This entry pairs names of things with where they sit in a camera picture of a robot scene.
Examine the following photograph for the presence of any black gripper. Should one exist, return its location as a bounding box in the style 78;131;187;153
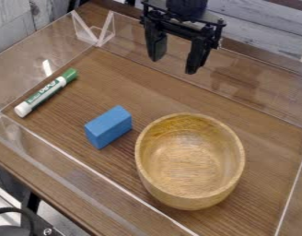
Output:
141;0;226;75

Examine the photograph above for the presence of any blue rectangular block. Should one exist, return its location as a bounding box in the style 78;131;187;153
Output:
85;105;133;149

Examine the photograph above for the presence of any brown wooden bowl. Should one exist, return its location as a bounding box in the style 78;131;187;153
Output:
135;112;246;210

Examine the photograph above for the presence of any green and white marker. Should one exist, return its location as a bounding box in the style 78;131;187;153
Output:
14;68;77;118

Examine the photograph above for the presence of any black metal table leg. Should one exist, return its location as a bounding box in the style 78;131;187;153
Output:
25;192;39;213

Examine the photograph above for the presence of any clear acrylic corner bracket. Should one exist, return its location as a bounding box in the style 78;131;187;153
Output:
71;11;115;47

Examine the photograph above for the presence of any clear acrylic tray enclosure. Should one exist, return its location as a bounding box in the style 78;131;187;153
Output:
0;5;302;236

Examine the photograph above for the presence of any black cable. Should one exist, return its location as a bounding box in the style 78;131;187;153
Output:
0;206;37;236

